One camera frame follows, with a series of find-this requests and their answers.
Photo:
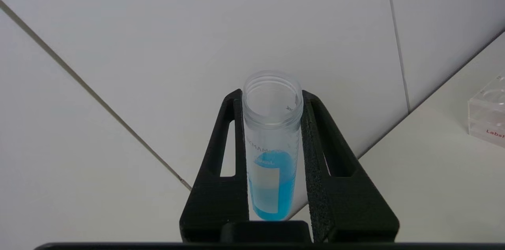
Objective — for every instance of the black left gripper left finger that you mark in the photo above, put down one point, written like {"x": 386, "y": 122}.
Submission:
{"x": 213, "y": 202}

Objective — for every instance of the test tube with blue pigment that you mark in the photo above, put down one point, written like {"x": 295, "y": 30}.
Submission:
{"x": 272, "y": 187}

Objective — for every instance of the clear acrylic test tube rack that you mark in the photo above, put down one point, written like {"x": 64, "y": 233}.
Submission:
{"x": 489, "y": 124}

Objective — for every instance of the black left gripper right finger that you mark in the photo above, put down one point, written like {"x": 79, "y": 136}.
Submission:
{"x": 347, "y": 202}

